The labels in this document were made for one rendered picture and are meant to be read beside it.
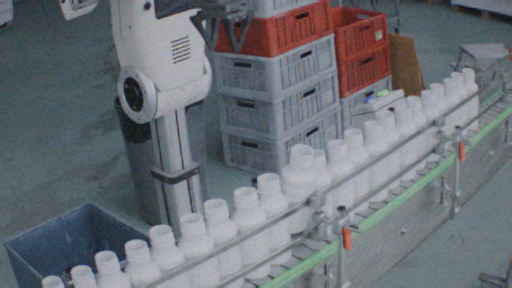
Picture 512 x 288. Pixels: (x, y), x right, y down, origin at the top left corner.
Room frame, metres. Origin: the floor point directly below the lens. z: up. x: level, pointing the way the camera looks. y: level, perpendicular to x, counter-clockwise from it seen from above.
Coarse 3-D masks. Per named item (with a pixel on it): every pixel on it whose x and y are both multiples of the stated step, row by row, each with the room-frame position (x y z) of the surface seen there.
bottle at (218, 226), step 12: (204, 204) 1.08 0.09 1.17; (216, 204) 1.09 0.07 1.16; (204, 216) 1.07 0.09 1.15; (216, 216) 1.06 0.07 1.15; (216, 228) 1.06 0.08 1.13; (228, 228) 1.06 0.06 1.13; (216, 240) 1.05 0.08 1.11; (228, 240) 1.05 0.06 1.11; (228, 252) 1.05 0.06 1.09; (228, 264) 1.05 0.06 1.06; (240, 264) 1.07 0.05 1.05; (228, 276) 1.05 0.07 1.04
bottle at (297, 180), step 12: (300, 144) 1.19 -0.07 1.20; (300, 156) 1.16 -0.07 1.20; (312, 156) 1.17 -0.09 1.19; (288, 168) 1.18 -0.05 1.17; (300, 168) 1.16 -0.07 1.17; (312, 168) 1.19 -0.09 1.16; (288, 180) 1.16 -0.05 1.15; (300, 180) 1.16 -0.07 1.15; (312, 180) 1.16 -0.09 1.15; (288, 192) 1.16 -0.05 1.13; (300, 192) 1.16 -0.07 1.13; (312, 192) 1.18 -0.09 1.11; (288, 204) 1.17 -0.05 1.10; (300, 216) 1.17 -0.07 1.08; (300, 228) 1.18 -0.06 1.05
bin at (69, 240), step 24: (72, 216) 1.51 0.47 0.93; (96, 216) 1.54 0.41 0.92; (24, 240) 1.40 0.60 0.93; (48, 240) 1.45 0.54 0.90; (72, 240) 1.50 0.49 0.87; (96, 240) 1.55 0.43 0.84; (120, 240) 1.47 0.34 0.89; (144, 240) 1.38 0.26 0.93; (24, 264) 1.25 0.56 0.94; (48, 264) 1.43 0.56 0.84; (72, 264) 1.48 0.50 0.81; (96, 264) 1.54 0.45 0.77; (120, 264) 1.25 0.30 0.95
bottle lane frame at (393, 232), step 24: (504, 120) 1.76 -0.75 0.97; (480, 144) 1.64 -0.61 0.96; (504, 144) 1.77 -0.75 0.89; (480, 168) 1.64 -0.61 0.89; (408, 192) 1.36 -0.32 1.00; (432, 192) 1.44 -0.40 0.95; (384, 216) 1.29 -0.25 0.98; (408, 216) 1.36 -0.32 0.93; (432, 216) 1.44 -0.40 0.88; (336, 240) 1.20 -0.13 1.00; (360, 240) 1.24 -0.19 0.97; (384, 240) 1.30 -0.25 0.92; (408, 240) 1.37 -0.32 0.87; (312, 264) 1.14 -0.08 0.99; (336, 264) 1.19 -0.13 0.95; (360, 264) 1.24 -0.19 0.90; (384, 264) 1.30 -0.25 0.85
